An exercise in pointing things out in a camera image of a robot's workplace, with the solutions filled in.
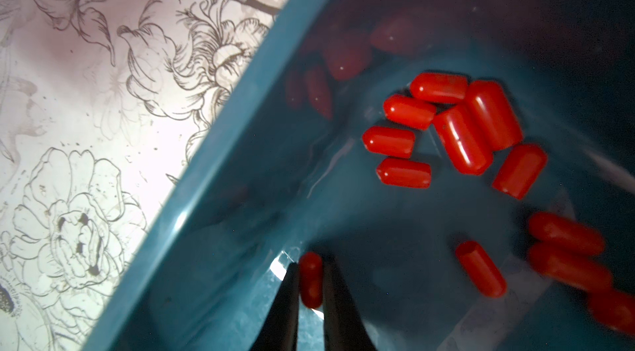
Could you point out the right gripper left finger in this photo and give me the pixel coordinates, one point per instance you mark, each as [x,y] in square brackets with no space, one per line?
[280,329]

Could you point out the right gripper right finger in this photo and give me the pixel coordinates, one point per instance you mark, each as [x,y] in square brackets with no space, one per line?
[343,327]

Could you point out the teal plastic storage box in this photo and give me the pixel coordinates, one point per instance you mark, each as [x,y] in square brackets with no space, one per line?
[284,171]

